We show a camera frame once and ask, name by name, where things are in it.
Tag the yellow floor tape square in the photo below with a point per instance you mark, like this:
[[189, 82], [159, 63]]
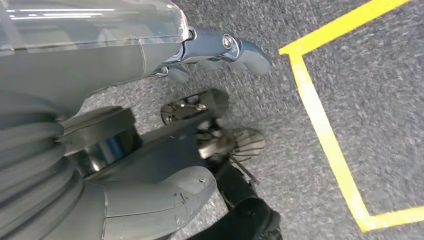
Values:
[[318, 122]]

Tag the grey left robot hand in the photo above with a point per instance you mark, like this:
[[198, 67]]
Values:
[[82, 56]]

